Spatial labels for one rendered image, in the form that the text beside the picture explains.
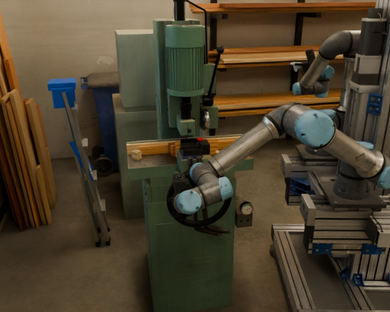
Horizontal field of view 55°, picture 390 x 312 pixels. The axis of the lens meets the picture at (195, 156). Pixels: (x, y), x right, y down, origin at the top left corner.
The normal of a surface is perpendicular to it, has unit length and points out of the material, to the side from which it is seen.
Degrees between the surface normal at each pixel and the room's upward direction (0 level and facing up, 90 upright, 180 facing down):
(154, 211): 90
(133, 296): 0
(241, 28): 90
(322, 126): 86
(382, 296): 0
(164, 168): 90
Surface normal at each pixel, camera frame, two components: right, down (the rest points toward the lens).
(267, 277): 0.00, -0.93
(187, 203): 0.15, -0.15
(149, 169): 0.18, 0.37
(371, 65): -0.03, 0.38
